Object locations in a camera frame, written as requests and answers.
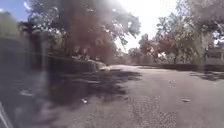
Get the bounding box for large dark tree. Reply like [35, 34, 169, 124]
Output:
[18, 0, 143, 66]

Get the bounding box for grey asphalt road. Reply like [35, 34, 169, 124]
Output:
[0, 63, 224, 128]

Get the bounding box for dark low hedge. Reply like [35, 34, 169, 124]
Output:
[136, 63, 224, 73]

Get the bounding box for row of trees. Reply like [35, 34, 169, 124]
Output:
[128, 0, 224, 66]

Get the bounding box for pale building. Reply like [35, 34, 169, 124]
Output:
[204, 46, 224, 66]

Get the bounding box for tree-covered slope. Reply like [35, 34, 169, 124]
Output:
[0, 11, 21, 39]

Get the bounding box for dark low wall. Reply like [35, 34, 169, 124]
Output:
[0, 36, 111, 77]

